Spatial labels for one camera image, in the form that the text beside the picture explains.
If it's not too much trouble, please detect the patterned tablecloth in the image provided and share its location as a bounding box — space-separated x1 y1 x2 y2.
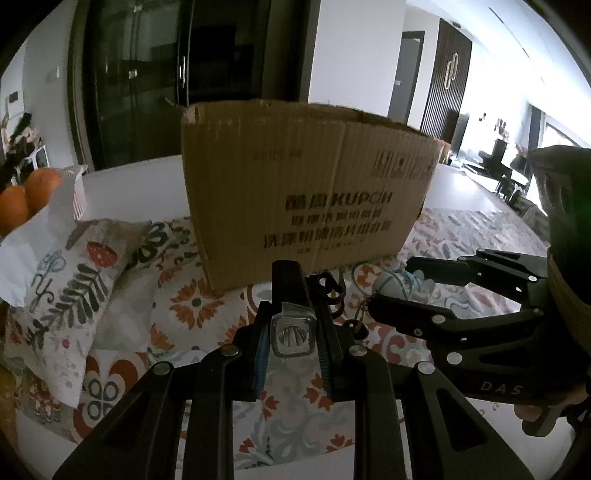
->
0 207 555 480

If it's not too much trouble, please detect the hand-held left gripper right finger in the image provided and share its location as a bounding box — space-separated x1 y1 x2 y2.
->
304 277 536 480

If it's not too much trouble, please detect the floral tissue pack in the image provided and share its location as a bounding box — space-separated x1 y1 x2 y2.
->
4 219 154 409

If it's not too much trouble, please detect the dark interior door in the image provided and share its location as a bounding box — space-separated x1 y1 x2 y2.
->
387 31 426 126

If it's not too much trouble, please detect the cluttered side shelf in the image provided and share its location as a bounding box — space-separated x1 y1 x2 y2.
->
0 112 49 186

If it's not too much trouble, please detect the person's right hand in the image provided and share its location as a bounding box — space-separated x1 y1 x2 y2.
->
514 403 542 424

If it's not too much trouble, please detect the dark background furniture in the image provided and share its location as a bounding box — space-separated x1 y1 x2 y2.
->
475 133 528 186

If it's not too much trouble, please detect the brown cardboard box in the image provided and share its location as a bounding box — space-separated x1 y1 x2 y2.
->
180 99 444 291

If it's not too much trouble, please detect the white astronaut figurine keychain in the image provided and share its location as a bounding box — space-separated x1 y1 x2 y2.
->
351 269 437 333

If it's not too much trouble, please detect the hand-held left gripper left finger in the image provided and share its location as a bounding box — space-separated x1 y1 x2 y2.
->
51 302 273 480

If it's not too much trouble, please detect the dark slatted wall panel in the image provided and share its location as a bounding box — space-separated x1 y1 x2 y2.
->
419 18 474 145

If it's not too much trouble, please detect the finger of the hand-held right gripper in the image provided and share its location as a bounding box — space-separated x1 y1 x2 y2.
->
368 294 550 366
405 248 551 306

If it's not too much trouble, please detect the dark glass cabinet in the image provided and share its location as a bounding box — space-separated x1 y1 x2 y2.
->
68 0 320 172

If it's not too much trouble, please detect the orange fruit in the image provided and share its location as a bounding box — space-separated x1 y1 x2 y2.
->
24 168 64 216
0 185 31 237

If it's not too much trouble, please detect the white plastic container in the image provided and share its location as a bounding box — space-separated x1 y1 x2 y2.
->
59 165 89 221

